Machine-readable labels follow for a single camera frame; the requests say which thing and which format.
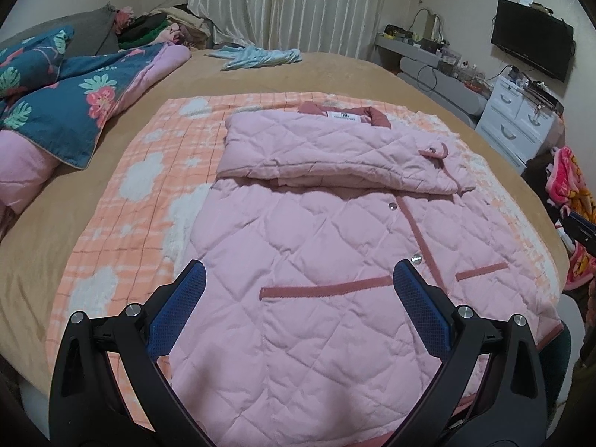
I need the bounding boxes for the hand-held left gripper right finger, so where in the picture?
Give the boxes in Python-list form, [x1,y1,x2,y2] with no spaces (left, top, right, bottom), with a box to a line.
[393,258,545,447]

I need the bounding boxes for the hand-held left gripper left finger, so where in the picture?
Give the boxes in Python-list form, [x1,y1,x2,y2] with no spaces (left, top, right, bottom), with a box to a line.
[49,259,208,447]

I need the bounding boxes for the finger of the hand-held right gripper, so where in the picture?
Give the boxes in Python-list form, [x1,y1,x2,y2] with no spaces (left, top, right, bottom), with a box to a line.
[556,211,596,254]

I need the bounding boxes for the pink quilted jacket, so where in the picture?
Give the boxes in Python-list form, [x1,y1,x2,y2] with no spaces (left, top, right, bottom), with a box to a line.
[170,100,564,447]

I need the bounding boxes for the pile of mixed clothes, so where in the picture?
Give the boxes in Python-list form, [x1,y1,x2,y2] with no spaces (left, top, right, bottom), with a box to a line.
[114,4,215,50]

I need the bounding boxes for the pink printed blanket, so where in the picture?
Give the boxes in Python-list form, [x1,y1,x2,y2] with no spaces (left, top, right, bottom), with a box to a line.
[545,145,596,294]

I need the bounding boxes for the black cloth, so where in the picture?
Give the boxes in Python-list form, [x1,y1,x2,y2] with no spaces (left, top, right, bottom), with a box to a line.
[521,153,566,196]

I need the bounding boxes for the white round chair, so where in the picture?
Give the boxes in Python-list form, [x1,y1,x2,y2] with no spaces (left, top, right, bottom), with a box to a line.
[556,295,585,364]

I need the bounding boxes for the orange checked blanket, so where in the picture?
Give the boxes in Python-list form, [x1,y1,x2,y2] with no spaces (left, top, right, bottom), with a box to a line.
[47,93,562,429]

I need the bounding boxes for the white drawer cabinet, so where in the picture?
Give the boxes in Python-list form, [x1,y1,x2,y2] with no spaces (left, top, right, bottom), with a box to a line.
[475,74,559,168]

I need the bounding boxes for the grey curved dresser shelf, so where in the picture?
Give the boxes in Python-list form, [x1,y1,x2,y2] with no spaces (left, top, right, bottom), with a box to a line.
[375,37,489,126]

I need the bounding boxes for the cluster of small toiletries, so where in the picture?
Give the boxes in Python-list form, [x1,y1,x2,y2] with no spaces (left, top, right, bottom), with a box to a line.
[379,23,489,89]

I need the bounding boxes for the blue floral quilt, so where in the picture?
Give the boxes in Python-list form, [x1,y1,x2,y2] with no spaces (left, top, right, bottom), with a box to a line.
[0,25,193,224]

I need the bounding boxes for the beige table mirror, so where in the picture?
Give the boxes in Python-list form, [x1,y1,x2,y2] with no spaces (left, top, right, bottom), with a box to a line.
[412,8,443,45]

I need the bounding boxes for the tan covered bed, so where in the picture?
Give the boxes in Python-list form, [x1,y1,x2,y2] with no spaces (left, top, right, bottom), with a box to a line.
[0,47,578,429]

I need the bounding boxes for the light blue cloth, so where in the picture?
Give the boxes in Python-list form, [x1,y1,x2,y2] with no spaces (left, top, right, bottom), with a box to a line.
[205,45,303,72]

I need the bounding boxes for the grey pillow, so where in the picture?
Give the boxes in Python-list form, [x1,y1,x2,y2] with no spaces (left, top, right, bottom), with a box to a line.
[28,2,119,57]

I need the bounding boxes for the white pleated curtain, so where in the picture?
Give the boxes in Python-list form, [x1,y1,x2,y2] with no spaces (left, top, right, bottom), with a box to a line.
[186,0,392,63]

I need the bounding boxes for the black appliance with cables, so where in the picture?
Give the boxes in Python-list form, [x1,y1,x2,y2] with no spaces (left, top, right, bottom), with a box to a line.
[505,67,565,108]

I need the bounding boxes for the black wall television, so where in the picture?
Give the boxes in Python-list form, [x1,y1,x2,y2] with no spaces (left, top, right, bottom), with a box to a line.
[491,0,574,82]

